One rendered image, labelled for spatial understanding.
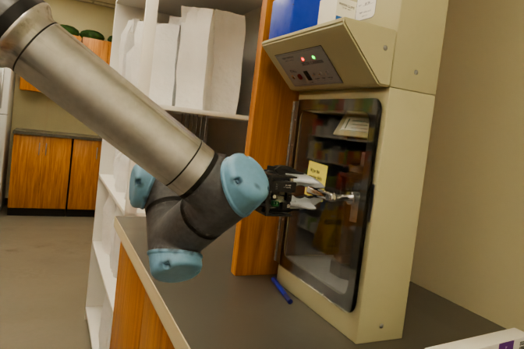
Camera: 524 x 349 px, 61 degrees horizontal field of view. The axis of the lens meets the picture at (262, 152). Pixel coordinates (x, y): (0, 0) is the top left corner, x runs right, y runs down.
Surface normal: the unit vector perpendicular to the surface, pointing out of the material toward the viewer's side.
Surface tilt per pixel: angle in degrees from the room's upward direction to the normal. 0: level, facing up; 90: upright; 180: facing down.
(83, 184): 90
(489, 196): 90
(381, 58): 90
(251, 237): 90
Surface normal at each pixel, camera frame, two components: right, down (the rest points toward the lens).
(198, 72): -0.17, 0.12
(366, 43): 0.43, 0.10
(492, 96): -0.90, -0.08
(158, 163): -0.10, 0.51
